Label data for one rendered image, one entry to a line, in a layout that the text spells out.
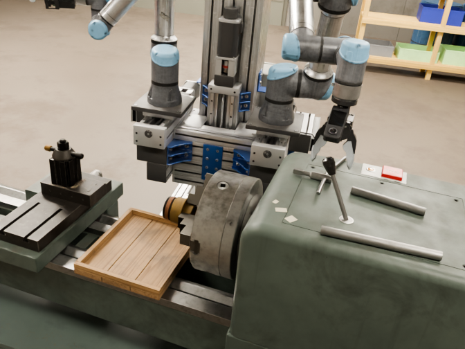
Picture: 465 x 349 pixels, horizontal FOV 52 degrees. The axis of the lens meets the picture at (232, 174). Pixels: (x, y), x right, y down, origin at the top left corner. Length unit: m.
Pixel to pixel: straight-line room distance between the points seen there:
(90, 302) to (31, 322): 0.33
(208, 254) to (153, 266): 0.30
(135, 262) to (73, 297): 0.25
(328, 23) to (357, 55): 0.51
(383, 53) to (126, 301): 6.20
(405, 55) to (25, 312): 6.30
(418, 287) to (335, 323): 0.24
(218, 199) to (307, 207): 0.25
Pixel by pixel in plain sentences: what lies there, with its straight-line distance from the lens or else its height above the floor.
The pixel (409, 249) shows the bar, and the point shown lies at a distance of 1.19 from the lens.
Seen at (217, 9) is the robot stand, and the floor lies 1.55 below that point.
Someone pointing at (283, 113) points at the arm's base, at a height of 1.21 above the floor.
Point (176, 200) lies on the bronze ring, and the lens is 1.49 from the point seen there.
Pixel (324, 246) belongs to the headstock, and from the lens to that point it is 1.16.
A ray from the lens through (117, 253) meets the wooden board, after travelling 1.66.
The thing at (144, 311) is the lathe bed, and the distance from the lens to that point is 1.60.
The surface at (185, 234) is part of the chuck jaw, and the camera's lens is 1.38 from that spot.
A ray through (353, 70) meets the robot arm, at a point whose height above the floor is 1.58.
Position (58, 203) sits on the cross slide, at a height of 0.97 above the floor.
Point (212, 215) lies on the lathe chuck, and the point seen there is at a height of 1.18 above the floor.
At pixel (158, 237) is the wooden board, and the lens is 1.72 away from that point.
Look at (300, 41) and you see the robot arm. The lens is 1.38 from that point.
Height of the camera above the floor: 1.93
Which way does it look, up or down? 29 degrees down
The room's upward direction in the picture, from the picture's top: 5 degrees clockwise
